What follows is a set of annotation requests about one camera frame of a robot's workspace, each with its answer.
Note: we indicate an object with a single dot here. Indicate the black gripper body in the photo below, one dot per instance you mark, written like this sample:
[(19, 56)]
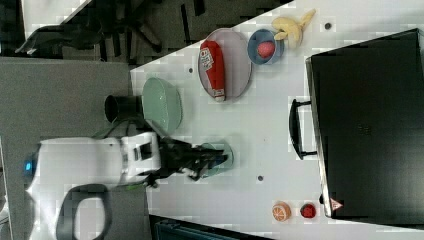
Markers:
[(183, 158)]

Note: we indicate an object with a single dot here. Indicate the oven door with black handle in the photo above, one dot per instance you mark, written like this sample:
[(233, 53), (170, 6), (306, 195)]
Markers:
[(295, 129)]

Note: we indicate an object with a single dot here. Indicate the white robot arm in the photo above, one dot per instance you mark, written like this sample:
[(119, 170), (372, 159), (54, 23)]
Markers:
[(72, 178)]

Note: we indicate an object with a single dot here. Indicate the black toaster oven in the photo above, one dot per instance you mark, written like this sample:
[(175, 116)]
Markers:
[(368, 115)]

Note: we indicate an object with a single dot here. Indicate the green measuring cup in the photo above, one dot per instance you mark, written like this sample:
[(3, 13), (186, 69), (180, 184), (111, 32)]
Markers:
[(224, 163)]

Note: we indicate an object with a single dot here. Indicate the green perforated colander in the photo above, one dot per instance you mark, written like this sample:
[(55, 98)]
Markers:
[(162, 104)]

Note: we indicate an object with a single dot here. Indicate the black cylindrical cup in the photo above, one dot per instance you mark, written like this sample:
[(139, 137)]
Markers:
[(122, 107)]

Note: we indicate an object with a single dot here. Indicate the pink oval plate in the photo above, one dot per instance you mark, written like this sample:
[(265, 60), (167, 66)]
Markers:
[(237, 63)]

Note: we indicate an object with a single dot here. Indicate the red ketchup bottle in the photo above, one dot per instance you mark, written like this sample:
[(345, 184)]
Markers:
[(212, 69)]

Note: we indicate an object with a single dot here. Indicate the orange slice toy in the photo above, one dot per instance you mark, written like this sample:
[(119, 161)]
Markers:
[(281, 211)]

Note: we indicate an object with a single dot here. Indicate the pink fruit toy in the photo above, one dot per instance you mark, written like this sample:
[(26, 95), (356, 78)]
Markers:
[(266, 49)]

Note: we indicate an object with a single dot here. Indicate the red strawberry toy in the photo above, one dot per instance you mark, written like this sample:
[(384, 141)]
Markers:
[(308, 211)]

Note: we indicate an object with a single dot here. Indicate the blue bowl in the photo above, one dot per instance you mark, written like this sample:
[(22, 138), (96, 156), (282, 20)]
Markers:
[(258, 37)]

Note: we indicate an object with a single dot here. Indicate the yellow banana toy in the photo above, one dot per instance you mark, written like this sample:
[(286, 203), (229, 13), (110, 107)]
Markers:
[(290, 30)]

